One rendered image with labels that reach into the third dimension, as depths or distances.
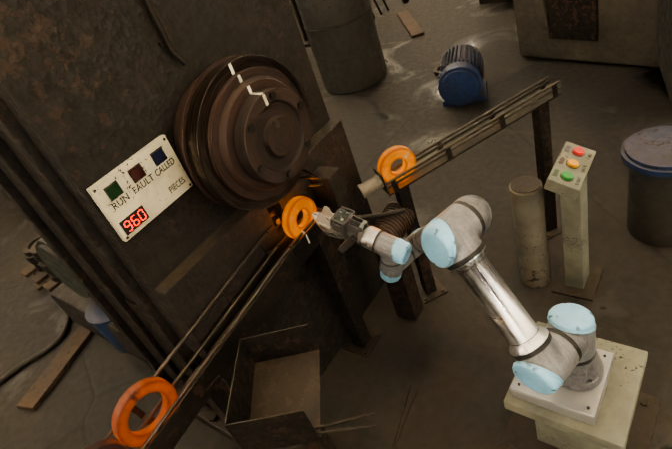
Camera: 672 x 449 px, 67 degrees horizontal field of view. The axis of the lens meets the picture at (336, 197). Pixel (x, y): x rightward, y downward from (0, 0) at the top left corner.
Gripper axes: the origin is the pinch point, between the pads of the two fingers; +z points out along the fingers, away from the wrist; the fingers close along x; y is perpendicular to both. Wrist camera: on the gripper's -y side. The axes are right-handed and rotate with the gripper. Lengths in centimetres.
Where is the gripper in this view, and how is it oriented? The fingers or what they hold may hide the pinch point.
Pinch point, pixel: (315, 216)
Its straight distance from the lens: 176.2
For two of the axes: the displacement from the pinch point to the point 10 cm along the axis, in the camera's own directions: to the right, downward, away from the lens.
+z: -8.4, -3.7, 4.0
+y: -0.3, -7.0, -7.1
